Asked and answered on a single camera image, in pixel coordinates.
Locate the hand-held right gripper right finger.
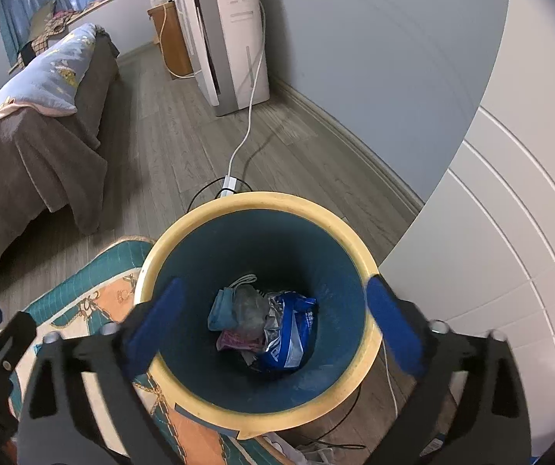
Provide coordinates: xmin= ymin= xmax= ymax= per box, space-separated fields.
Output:
xmin=364 ymin=275 xmax=534 ymax=465

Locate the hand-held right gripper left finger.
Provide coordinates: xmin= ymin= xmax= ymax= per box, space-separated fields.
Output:
xmin=16 ymin=277 xmax=187 ymax=465

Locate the light blue face mask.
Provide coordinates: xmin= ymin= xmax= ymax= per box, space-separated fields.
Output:
xmin=208 ymin=274 xmax=259 ymax=332

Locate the pink red printed wrapper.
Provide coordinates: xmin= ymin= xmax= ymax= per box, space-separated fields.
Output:
xmin=217 ymin=330 xmax=263 ymax=352

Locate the clear plastic bag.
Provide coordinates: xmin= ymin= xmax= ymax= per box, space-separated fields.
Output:
xmin=234 ymin=286 xmax=271 ymax=335

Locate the blue silver foil snack bag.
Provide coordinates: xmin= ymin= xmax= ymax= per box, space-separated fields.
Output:
xmin=246 ymin=292 xmax=318 ymax=373

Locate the yellow rimmed teal waste bin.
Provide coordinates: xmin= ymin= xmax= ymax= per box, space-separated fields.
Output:
xmin=134 ymin=191 xmax=385 ymax=441

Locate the teal orange printed cushion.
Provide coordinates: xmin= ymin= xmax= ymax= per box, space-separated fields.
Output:
xmin=18 ymin=235 xmax=307 ymax=465

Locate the white panelled door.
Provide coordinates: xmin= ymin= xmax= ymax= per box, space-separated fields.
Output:
xmin=376 ymin=0 xmax=555 ymax=458

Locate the white power strip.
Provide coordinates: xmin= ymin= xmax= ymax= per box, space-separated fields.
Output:
xmin=217 ymin=174 xmax=239 ymax=199

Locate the blue printed quilt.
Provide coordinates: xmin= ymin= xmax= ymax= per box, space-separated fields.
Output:
xmin=0 ymin=23 xmax=99 ymax=156

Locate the white air purifier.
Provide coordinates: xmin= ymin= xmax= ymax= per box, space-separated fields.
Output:
xmin=173 ymin=0 xmax=271 ymax=118

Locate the wooden cabinet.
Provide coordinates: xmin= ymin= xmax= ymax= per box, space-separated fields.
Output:
xmin=148 ymin=0 xmax=196 ymax=78

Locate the plaid cloth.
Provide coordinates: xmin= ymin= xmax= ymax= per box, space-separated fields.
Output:
xmin=18 ymin=10 xmax=82 ymax=59

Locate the olive cushion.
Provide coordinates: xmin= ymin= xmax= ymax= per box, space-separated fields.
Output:
xmin=28 ymin=0 xmax=58 ymax=42

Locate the wooden window sill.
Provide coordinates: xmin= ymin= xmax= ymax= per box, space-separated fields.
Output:
xmin=9 ymin=0 xmax=119 ymax=76

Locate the thin white cable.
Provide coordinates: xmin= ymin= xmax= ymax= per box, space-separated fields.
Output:
xmin=379 ymin=339 xmax=399 ymax=417

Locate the black cable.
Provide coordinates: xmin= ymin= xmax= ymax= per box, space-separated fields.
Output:
xmin=185 ymin=177 xmax=254 ymax=214

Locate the white purifier cable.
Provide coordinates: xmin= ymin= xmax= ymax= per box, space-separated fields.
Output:
xmin=229 ymin=0 xmax=266 ymax=180

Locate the white television cable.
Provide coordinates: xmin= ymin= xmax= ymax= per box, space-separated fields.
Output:
xmin=158 ymin=0 xmax=196 ymax=81

